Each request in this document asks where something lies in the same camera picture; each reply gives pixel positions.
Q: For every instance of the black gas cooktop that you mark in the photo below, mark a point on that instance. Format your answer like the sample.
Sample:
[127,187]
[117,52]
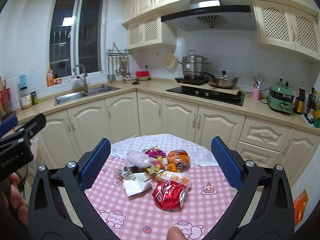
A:
[202,89]

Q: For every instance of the black range hood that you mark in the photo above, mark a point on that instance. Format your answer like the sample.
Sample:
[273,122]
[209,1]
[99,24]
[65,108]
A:
[211,14]

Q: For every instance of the cream upper cabinets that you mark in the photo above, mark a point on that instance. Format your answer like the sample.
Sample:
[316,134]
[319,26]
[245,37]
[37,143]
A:
[291,25]

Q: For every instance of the yellow pink wrapper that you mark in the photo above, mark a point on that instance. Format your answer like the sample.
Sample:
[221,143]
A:
[161,163]

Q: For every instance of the stainless steel stockpot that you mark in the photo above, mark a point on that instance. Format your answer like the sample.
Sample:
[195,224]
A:
[194,66]

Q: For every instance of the person's left hand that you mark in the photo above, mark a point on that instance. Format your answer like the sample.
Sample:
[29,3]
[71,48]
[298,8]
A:
[15,200]

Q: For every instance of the hanging utensil rack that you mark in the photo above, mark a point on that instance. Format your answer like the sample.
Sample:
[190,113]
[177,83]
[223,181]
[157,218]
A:
[118,63]

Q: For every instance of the crushed red cola can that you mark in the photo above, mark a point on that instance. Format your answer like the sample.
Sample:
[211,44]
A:
[169,195]

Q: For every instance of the clear plastic bag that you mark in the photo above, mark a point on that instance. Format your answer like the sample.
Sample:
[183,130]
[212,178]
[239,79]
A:
[138,159]

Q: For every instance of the pink utensil holder cup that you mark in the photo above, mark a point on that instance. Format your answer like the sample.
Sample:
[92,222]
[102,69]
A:
[256,94]

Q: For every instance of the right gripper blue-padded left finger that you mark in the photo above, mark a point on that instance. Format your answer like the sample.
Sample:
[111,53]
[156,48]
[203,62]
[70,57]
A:
[48,217]

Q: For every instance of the dark soy sauce bottle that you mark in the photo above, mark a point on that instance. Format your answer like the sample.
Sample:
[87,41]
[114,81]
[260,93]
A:
[300,99]

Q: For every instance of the white orange snack wrapper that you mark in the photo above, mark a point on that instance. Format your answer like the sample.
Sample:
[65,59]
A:
[179,177]

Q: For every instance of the purple candy wrapper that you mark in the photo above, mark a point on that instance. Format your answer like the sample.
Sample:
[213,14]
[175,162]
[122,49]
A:
[154,152]

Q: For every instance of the green electric cooker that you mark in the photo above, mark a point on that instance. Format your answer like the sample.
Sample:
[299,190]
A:
[280,99]

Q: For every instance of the red bowl on counter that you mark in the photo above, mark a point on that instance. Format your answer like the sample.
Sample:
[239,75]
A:
[142,75]

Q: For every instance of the kitchen window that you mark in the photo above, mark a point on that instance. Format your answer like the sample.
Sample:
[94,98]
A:
[75,37]

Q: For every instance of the steel frying pan with lid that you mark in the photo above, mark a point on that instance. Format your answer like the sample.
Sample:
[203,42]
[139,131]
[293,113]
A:
[223,81]

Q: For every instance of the stainless steel sink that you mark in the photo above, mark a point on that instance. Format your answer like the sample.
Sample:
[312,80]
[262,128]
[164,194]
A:
[82,94]

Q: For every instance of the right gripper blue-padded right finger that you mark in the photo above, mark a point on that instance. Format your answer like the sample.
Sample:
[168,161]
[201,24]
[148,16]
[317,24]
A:
[262,207]

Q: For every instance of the glass jar white label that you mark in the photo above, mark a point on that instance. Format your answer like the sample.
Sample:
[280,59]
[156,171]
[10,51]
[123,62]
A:
[25,98]

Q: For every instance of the cream lower kitchen cabinets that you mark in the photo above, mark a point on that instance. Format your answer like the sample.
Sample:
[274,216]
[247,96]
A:
[253,129]

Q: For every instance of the person's right hand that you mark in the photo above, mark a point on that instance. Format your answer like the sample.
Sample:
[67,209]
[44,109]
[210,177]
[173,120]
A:
[175,233]

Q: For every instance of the pink checkered tablecloth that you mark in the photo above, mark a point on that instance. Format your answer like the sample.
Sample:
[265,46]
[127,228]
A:
[147,207]

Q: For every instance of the crushed orange soda can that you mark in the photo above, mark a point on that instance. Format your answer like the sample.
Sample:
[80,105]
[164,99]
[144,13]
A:
[180,158]

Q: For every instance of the green oil bottles group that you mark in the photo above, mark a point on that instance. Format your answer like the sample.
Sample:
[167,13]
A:
[311,108]

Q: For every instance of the chrome kitchen faucet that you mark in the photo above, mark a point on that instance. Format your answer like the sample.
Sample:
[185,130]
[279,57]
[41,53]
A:
[82,75]

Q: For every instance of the silver foil wrapper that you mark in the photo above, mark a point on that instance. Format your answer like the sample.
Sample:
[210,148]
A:
[125,173]

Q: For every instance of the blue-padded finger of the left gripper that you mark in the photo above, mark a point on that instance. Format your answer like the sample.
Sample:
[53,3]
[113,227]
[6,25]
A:
[7,125]

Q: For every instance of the cream wall colander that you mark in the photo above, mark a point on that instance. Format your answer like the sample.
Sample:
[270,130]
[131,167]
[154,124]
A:
[170,60]

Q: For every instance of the crushed white paper cup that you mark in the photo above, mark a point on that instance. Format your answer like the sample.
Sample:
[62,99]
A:
[137,185]

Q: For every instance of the orange peel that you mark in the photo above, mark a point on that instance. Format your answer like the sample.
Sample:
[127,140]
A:
[172,167]

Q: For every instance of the orange plastic bag on floor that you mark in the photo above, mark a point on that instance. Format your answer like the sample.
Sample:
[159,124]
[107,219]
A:
[299,206]

